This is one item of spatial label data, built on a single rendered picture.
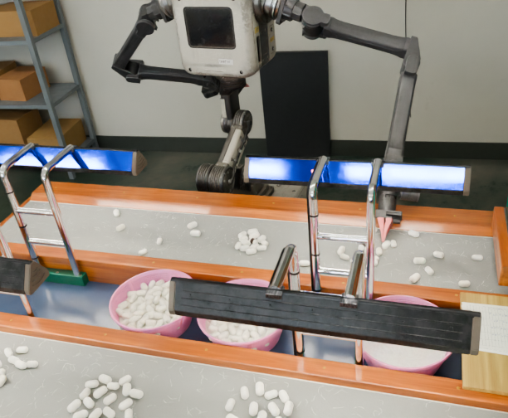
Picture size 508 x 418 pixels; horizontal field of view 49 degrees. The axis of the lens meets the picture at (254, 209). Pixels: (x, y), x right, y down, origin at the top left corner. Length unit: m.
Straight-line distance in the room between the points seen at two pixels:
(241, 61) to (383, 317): 1.33
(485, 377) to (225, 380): 0.62
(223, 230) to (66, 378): 0.74
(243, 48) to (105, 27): 2.09
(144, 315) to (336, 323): 0.75
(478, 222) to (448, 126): 1.96
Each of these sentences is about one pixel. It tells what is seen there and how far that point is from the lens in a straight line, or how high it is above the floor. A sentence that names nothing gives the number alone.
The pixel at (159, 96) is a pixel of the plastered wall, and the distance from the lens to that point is 4.15.
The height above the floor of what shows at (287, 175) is 1.07.
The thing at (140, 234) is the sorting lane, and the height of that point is 0.74.
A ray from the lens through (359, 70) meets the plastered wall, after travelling 3.74.
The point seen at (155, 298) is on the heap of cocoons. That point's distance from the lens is 1.75.
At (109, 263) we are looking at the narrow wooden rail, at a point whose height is 0.76.
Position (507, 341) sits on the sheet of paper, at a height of 0.78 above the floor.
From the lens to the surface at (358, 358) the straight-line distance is 1.46.
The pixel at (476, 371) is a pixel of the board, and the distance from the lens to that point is 1.48.
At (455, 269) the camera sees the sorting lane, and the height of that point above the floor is 0.74.
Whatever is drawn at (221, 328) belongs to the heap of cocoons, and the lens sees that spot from 1.61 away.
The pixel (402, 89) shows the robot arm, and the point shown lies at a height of 1.12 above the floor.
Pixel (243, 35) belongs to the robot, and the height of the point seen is 1.29.
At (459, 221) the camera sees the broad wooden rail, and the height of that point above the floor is 0.77.
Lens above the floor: 1.86
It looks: 33 degrees down
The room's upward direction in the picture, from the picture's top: 7 degrees counter-clockwise
